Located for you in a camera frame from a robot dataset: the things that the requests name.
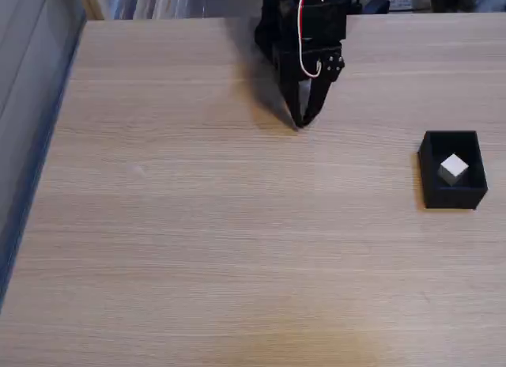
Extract white cube block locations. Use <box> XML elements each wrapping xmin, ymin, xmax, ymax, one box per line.
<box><xmin>438</xmin><ymin>153</ymin><xmax>470</xmax><ymax>186</ymax></box>

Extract black open box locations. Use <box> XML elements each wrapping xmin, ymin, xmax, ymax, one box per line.
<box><xmin>417</xmin><ymin>130</ymin><xmax>489</xmax><ymax>210</ymax></box>

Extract dark blue object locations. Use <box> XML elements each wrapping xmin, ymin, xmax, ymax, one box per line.
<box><xmin>361</xmin><ymin>0</ymin><xmax>391</xmax><ymax>15</ymax></box>

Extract white stacked panels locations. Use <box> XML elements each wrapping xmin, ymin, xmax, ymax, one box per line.
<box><xmin>107</xmin><ymin>0</ymin><xmax>206</xmax><ymax>21</ymax></box>

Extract blue cloth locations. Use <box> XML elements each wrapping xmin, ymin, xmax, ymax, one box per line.
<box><xmin>472</xmin><ymin>0</ymin><xmax>506</xmax><ymax>13</ymax></box>

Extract wooden beam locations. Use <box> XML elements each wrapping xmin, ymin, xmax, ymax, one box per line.
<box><xmin>76</xmin><ymin>0</ymin><xmax>106</xmax><ymax>21</ymax></box>

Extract white red servo cable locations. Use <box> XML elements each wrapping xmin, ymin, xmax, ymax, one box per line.
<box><xmin>296</xmin><ymin>0</ymin><xmax>325</xmax><ymax>79</ymax></box>

